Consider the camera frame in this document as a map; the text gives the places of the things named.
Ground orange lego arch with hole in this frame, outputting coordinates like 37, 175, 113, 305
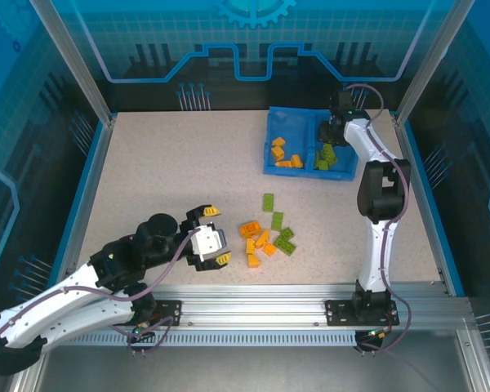
239, 220, 263, 238

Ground blue two-compartment bin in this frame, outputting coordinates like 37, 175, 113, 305
262, 106, 359, 181

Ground small circuit board with LED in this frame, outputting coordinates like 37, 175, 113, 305
355, 326, 394, 348
127, 322, 158, 345

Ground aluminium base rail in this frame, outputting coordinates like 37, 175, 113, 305
63, 283, 474, 332

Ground slotted white cable duct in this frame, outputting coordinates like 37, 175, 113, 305
79, 329, 359, 349

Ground blue silver side rail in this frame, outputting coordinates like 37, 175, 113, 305
48, 114, 118, 291
394, 114, 469, 299

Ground aluminium frame post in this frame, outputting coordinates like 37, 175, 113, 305
29, 0, 118, 126
394, 0, 477, 127

